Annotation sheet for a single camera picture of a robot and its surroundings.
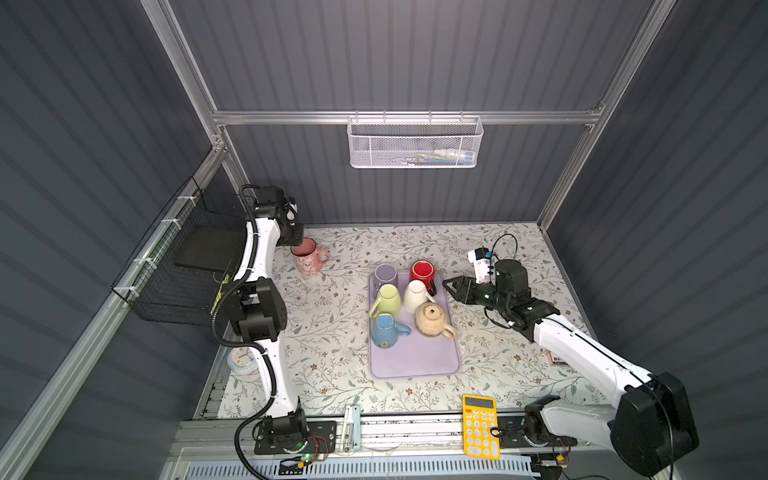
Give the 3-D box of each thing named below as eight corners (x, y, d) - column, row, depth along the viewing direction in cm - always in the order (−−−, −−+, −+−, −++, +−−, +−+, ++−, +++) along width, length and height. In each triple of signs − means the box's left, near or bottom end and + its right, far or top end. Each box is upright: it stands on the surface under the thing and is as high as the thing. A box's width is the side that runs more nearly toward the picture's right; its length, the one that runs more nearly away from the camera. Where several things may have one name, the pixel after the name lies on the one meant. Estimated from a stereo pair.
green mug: (371, 319, 95) (369, 305, 88) (372, 298, 100) (371, 283, 93) (400, 319, 95) (400, 305, 88) (399, 298, 100) (400, 283, 93)
